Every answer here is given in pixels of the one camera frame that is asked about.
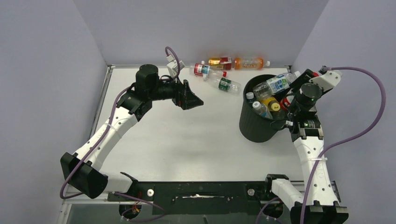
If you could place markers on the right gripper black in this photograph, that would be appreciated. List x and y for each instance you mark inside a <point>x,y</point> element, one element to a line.
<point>306,75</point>

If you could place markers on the orange drink bottle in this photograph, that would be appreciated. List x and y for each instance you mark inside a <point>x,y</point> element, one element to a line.
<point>250,63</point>

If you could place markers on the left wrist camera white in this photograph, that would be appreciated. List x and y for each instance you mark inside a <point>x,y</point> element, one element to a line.
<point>173,67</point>

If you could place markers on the clear bottle red blue label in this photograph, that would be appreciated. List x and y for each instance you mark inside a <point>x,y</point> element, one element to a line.
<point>203,70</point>

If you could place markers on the clear blue water bottle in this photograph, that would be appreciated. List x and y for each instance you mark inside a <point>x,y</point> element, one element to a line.
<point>261,109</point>

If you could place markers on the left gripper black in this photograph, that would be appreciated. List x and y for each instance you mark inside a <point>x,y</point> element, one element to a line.
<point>182,91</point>

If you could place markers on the clear bottle dark green label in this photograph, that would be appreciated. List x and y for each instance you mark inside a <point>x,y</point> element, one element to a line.
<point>223,84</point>

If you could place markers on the green tea bottle white cap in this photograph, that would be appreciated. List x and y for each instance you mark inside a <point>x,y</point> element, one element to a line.
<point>250,97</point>

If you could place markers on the black ribbed plastic bin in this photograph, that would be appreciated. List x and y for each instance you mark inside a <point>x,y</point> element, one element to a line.
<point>253,126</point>

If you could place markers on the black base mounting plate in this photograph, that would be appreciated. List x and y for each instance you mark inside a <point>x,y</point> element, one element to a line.
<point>199,198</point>

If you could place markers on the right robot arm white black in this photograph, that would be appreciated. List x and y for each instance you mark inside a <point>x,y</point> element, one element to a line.
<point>318,204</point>

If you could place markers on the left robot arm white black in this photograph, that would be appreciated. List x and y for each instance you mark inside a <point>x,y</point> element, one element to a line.
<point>82,168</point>

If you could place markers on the yellow juice bottle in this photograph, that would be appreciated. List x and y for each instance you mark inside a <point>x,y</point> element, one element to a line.
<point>271,103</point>

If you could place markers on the clear bottle blue green label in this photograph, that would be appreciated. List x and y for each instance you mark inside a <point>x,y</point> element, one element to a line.
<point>275,85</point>

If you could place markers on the red gold label bottle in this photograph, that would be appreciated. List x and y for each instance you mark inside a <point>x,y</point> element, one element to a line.
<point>220,63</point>

